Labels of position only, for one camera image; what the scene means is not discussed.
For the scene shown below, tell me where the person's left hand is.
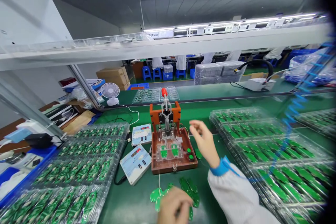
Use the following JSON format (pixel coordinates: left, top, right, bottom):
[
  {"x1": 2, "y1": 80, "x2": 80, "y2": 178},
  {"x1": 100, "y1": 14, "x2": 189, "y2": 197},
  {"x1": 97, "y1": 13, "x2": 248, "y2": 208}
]
[{"x1": 157, "y1": 187, "x2": 194, "y2": 224}]

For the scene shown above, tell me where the person's right hand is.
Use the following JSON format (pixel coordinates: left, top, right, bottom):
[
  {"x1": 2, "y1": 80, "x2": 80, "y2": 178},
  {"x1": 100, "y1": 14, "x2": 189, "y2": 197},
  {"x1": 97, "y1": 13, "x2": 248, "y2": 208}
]
[{"x1": 189, "y1": 120, "x2": 221, "y2": 169}]

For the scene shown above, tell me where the green circuit board panel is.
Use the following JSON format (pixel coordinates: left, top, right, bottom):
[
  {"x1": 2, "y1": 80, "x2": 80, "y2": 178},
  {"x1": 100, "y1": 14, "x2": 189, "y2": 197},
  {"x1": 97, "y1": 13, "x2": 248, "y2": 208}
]
[{"x1": 150, "y1": 183, "x2": 174, "y2": 213}]

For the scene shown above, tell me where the pile of loose green boards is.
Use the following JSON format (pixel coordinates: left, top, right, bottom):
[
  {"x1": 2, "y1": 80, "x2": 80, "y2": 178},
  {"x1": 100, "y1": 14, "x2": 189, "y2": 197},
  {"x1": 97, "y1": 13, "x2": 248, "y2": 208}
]
[{"x1": 179, "y1": 176, "x2": 201, "y2": 209}]

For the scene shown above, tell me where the brown test fixture box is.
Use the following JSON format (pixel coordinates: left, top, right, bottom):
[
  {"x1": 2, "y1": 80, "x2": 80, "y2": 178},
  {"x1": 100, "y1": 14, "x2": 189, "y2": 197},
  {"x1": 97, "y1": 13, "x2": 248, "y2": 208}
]
[{"x1": 149, "y1": 101, "x2": 199, "y2": 175}]

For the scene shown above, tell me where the stack of empty clear trays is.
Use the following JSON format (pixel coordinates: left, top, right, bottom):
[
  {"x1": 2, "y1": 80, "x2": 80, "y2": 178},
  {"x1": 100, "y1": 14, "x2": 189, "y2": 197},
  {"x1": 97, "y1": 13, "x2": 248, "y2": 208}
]
[{"x1": 194, "y1": 61, "x2": 247, "y2": 86}]

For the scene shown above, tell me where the white meter with red display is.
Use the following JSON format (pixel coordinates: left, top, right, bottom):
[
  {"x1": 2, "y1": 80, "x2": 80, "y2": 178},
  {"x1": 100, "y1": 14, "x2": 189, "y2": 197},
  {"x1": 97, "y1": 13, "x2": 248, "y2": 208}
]
[
  {"x1": 119, "y1": 144, "x2": 152, "y2": 186},
  {"x1": 131, "y1": 124, "x2": 153, "y2": 147}
]

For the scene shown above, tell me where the clear tray of green boards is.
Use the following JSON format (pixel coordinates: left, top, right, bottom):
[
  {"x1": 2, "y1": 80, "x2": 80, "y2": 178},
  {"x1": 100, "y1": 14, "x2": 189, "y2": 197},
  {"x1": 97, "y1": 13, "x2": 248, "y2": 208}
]
[{"x1": 132, "y1": 86, "x2": 180, "y2": 104}]

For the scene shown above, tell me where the flat blue crate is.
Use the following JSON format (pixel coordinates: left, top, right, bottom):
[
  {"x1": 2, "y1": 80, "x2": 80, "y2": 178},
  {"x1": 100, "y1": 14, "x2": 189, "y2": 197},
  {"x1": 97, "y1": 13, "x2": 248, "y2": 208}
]
[{"x1": 127, "y1": 82, "x2": 149, "y2": 90}]

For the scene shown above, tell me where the stack of trays with boards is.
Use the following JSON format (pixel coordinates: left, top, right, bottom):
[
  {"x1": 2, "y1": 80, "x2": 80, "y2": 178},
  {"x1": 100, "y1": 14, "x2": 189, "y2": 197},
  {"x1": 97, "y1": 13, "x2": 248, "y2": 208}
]
[
  {"x1": 0, "y1": 122, "x2": 131, "y2": 224},
  {"x1": 209, "y1": 107, "x2": 332, "y2": 224},
  {"x1": 294, "y1": 108, "x2": 336, "y2": 138}
]

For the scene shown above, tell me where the white overhead shelf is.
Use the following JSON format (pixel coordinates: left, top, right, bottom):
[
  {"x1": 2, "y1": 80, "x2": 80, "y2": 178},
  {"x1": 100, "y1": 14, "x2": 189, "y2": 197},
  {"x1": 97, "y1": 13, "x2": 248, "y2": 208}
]
[{"x1": 0, "y1": 22, "x2": 336, "y2": 71}]

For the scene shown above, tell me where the small white desk fan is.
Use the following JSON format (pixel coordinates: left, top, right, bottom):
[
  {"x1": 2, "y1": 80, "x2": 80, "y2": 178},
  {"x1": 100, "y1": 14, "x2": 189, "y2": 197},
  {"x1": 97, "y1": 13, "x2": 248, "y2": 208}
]
[{"x1": 100, "y1": 82, "x2": 121, "y2": 107}]

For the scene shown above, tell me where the stack of cardboard boxes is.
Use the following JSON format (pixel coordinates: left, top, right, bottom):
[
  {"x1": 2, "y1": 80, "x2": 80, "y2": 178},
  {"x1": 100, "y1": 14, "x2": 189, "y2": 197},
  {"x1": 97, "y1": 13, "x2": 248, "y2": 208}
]
[{"x1": 95, "y1": 66, "x2": 131, "y2": 91}]

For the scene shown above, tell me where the flat cardboard sheet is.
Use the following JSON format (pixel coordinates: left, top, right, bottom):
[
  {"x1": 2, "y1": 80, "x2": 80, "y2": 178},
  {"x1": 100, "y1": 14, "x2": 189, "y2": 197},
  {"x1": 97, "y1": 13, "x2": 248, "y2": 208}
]
[{"x1": 62, "y1": 109, "x2": 97, "y2": 136}]

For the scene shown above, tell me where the plastic bag of blue parts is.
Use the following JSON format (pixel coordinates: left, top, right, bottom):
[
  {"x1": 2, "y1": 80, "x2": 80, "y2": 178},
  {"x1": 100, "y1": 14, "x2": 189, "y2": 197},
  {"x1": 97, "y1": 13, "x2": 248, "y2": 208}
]
[{"x1": 284, "y1": 53, "x2": 336, "y2": 86}]

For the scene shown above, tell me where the blue plastic bin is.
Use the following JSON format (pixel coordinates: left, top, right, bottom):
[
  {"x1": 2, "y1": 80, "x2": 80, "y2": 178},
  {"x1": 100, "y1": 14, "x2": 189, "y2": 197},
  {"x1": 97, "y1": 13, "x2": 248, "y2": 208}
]
[{"x1": 0, "y1": 145, "x2": 58, "y2": 208}]

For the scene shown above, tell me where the black power adapter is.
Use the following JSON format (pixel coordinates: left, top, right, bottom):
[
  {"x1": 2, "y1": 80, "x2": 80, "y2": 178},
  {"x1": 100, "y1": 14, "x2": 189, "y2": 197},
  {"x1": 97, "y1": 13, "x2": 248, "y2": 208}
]
[{"x1": 24, "y1": 133, "x2": 54, "y2": 149}]

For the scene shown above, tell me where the white power strip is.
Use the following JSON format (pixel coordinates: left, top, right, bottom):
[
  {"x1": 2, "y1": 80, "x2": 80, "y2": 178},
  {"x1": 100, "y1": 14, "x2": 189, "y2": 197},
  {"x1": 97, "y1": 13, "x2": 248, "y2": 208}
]
[{"x1": 3, "y1": 120, "x2": 51, "y2": 144}]

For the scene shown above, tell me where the red-handled toggle clamp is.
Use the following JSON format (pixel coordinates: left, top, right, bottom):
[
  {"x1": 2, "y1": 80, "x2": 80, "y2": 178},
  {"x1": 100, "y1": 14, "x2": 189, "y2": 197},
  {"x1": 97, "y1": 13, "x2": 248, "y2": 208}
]
[{"x1": 158, "y1": 87, "x2": 174, "y2": 133}]

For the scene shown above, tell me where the white box with black hose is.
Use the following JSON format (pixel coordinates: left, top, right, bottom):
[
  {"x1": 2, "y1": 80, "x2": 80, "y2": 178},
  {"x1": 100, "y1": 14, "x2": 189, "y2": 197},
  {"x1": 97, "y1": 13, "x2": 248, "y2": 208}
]
[{"x1": 234, "y1": 59, "x2": 277, "y2": 92}]

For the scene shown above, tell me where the blue coiled cable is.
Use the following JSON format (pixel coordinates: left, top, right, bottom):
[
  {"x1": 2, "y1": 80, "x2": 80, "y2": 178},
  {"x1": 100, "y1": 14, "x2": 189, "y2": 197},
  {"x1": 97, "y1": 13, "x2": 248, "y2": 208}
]
[{"x1": 269, "y1": 37, "x2": 336, "y2": 182}]

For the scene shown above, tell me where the aluminium frame post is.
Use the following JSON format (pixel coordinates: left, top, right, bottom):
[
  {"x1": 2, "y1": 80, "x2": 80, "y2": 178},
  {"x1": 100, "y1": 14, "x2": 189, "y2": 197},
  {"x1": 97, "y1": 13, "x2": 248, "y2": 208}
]
[
  {"x1": 0, "y1": 78, "x2": 65, "y2": 137},
  {"x1": 68, "y1": 64, "x2": 103, "y2": 111}
]

